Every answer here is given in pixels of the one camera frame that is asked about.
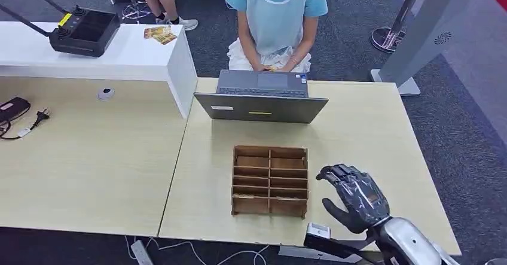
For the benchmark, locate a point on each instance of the black power adapter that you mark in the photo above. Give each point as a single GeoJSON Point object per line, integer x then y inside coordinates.
{"type": "Point", "coordinates": [14, 108]}

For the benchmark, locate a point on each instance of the white desk shelf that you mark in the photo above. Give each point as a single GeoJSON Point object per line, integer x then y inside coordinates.
{"type": "Point", "coordinates": [119, 57]}

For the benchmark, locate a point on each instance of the person's right hand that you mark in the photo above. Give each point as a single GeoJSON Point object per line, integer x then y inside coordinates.
{"type": "Point", "coordinates": [260, 68]}

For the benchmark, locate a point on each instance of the person's left hand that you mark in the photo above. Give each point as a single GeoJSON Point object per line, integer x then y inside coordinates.
{"type": "Point", "coordinates": [285, 67]}

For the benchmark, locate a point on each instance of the stack of yellow cards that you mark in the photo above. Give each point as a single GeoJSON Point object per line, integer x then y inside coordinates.
{"type": "Point", "coordinates": [160, 34]}

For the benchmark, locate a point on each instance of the grey pillar stand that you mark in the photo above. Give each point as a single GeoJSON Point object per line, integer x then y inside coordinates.
{"type": "Point", "coordinates": [431, 21]}

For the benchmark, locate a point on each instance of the white power strip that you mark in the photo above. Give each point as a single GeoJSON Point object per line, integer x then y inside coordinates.
{"type": "Point", "coordinates": [141, 253]}

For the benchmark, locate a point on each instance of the grey laptop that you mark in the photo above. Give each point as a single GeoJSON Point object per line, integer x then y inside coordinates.
{"type": "Point", "coordinates": [261, 106]}

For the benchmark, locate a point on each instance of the seated person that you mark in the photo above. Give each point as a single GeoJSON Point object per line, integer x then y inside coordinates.
{"type": "Point", "coordinates": [277, 13]}

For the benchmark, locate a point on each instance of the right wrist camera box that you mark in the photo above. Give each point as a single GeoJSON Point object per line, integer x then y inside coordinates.
{"type": "Point", "coordinates": [321, 237]}

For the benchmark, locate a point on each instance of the wooden card box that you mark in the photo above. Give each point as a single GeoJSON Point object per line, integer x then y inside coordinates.
{"type": "Point", "coordinates": [269, 180]}

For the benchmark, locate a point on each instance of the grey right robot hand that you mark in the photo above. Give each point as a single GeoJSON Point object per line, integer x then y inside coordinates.
{"type": "Point", "coordinates": [362, 201]}

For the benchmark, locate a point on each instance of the metal stanchion post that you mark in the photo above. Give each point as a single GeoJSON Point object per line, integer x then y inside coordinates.
{"type": "Point", "coordinates": [390, 37]}

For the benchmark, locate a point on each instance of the black remote controller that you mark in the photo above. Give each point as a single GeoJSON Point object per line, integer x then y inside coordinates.
{"type": "Point", "coordinates": [85, 33]}

